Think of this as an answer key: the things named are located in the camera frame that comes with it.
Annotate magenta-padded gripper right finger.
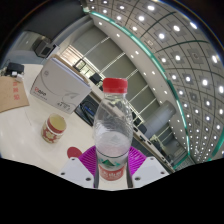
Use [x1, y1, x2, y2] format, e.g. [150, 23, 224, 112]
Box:
[124, 145, 170, 190]

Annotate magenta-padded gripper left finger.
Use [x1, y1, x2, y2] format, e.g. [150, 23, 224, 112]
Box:
[58, 145, 100, 190]

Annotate clear red-capped water bottle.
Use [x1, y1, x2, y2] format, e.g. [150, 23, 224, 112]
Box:
[92, 77, 135, 190]

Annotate red and cream mug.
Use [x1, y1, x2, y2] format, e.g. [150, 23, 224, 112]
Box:
[40, 113, 68, 145]

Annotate grey round pillar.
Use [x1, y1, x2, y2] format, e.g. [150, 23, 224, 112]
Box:
[143, 99, 178, 139]

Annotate black desk device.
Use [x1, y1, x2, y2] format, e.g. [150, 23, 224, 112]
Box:
[74, 96, 101, 127]

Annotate white paper carton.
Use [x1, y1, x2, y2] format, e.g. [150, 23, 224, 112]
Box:
[29, 54, 93, 115]

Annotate brown paper envelope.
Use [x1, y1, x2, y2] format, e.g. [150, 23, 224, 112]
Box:
[0, 77, 31, 114]

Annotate black power adapter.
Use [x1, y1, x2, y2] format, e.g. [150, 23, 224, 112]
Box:
[5, 61, 26, 78]

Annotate grey boxy monitor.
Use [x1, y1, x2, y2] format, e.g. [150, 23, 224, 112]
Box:
[34, 39, 54, 58]

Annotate ceiling lights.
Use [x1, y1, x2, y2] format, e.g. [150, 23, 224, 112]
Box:
[84, 0, 224, 161]

